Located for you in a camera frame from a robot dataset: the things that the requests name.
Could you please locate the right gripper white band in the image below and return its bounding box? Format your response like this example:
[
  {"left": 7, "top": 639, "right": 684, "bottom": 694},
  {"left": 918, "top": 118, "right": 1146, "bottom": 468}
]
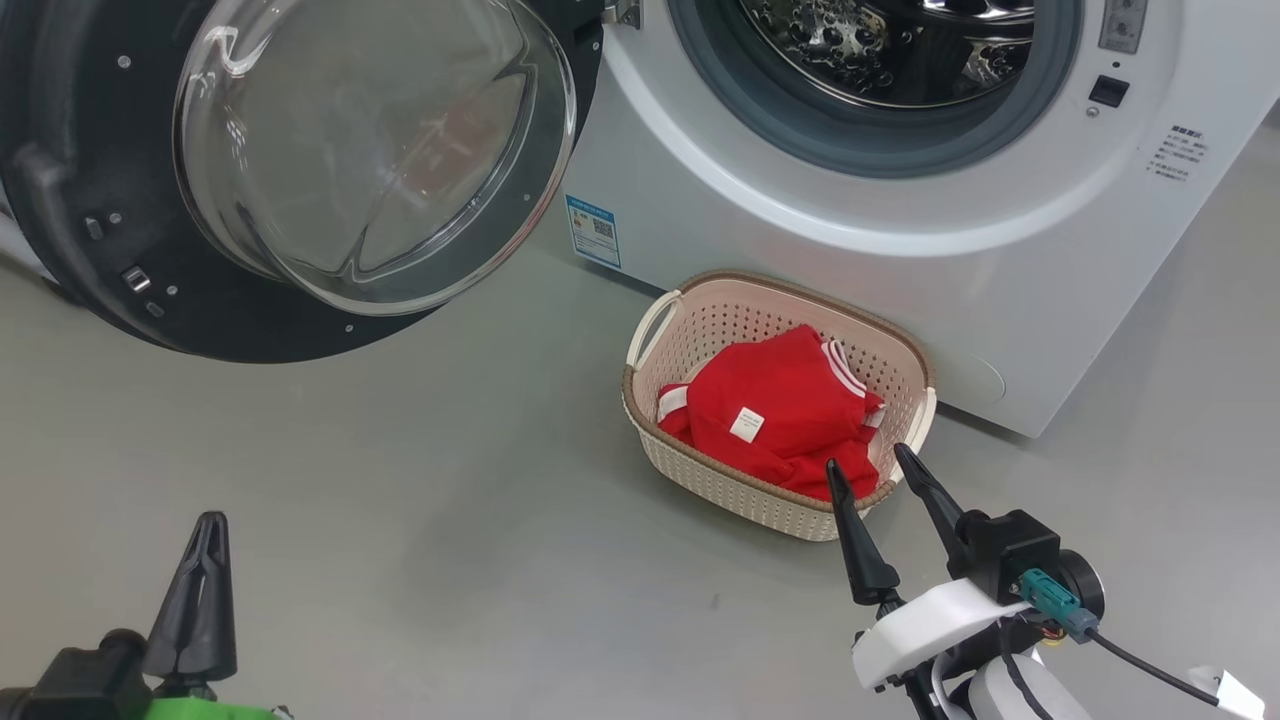
[{"left": 826, "top": 442, "right": 1106, "bottom": 691}]

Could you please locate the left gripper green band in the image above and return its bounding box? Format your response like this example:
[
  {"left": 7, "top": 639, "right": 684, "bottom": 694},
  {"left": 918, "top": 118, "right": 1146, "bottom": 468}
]
[{"left": 0, "top": 511, "right": 291, "bottom": 720}]

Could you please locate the red white striped jersey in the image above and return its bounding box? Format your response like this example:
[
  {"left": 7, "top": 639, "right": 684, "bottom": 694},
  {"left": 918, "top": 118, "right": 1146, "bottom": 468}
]
[{"left": 770, "top": 438, "right": 883, "bottom": 503}]

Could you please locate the red garment with white tag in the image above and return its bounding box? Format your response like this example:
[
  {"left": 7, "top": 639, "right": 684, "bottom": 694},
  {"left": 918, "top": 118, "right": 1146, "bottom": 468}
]
[{"left": 657, "top": 323, "right": 888, "bottom": 476}]

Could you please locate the black round glass washer door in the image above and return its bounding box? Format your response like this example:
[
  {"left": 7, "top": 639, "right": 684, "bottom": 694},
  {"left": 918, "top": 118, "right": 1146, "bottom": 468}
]
[{"left": 0, "top": 0, "right": 607, "bottom": 364}]

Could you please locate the cream perforated laundry basket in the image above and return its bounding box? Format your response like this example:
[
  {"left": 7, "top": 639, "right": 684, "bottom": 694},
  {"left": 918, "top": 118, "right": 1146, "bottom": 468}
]
[{"left": 621, "top": 270, "right": 939, "bottom": 543}]

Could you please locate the white washing machine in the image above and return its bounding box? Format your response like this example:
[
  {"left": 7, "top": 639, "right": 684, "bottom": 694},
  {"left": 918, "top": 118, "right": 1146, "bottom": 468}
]
[{"left": 560, "top": 0, "right": 1280, "bottom": 439}]

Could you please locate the blue white energy label sticker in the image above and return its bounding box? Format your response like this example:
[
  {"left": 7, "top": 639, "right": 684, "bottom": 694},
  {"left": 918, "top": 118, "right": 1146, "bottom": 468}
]
[{"left": 565, "top": 194, "right": 623, "bottom": 270}]

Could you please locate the small printed text label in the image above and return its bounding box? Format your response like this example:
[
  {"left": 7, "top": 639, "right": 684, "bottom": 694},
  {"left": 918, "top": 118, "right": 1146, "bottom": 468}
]
[{"left": 1147, "top": 124, "right": 1208, "bottom": 184}]

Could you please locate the steel washer drum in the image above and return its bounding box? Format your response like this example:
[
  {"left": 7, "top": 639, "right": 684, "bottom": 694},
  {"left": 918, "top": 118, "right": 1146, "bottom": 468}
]
[{"left": 738, "top": 0, "right": 1037, "bottom": 110}]

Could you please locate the grey warning sticker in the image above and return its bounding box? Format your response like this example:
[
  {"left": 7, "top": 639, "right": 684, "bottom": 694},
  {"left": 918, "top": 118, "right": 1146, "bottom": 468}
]
[{"left": 1098, "top": 0, "right": 1149, "bottom": 55}]

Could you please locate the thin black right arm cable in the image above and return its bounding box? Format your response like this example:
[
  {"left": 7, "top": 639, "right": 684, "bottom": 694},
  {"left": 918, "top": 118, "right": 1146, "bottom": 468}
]
[{"left": 995, "top": 620, "right": 1051, "bottom": 720}]

